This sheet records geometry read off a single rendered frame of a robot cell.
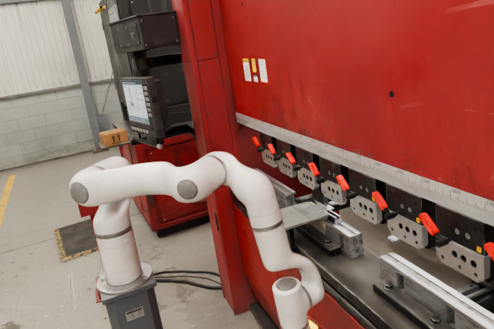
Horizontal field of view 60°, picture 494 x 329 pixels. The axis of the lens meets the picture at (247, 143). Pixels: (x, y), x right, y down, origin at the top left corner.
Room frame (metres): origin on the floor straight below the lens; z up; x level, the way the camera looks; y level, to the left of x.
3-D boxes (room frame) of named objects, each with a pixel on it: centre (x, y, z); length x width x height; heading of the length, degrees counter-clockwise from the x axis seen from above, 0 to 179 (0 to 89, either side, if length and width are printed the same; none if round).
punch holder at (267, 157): (2.11, -0.13, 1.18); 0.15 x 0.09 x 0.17; 19
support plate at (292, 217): (1.66, -0.14, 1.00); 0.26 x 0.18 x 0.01; 109
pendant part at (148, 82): (2.66, 0.58, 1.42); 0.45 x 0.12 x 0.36; 33
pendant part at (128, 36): (2.75, 0.54, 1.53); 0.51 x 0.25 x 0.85; 33
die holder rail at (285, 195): (2.23, -0.10, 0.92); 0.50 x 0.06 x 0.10; 19
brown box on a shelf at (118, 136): (3.74, 1.17, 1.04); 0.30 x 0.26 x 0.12; 23
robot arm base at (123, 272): (1.34, 0.49, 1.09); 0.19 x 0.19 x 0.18
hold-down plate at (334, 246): (1.65, -0.24, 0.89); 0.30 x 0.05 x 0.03; 19
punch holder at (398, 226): (1.16, -0.46, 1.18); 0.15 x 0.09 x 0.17; 19
